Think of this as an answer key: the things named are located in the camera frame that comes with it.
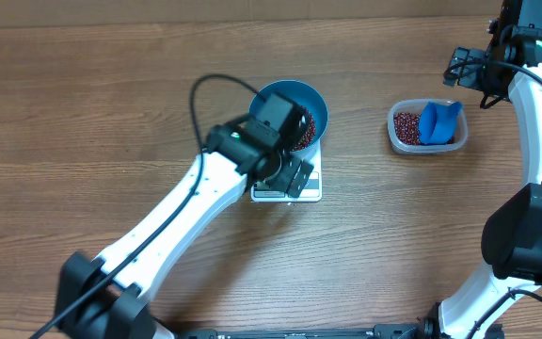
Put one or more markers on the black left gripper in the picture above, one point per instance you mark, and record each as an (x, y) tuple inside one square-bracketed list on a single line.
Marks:
[(291, 167)]

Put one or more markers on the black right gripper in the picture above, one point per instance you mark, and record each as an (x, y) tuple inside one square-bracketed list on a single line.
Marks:
[(470, 79)]

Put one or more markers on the blue plastic measuring scoop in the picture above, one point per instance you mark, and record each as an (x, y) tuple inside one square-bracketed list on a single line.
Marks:
[(438, 123)]

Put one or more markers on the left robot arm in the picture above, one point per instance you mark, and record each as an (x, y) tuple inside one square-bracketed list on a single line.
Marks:
[(110, 295)]

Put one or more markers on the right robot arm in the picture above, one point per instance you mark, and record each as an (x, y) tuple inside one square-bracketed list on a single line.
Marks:
[(509, 69)]

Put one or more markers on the white digital kitchen scale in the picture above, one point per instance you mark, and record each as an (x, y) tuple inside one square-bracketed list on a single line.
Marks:
[(313, 189)]

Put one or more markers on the red beans in bowl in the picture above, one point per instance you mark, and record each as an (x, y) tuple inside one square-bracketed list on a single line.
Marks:
[(309, 135)]

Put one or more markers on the blue metal bowl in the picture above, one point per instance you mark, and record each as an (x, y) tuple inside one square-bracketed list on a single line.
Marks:
[(308, 97)]

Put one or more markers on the clear plastic container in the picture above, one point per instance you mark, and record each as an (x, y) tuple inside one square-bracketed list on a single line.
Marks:
[(416, 106)]

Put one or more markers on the red adzuki beans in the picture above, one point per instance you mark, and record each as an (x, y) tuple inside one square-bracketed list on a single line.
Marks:
[(406, 128)]

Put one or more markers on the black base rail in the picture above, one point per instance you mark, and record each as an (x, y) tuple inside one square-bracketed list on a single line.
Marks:
[(379, 331)]

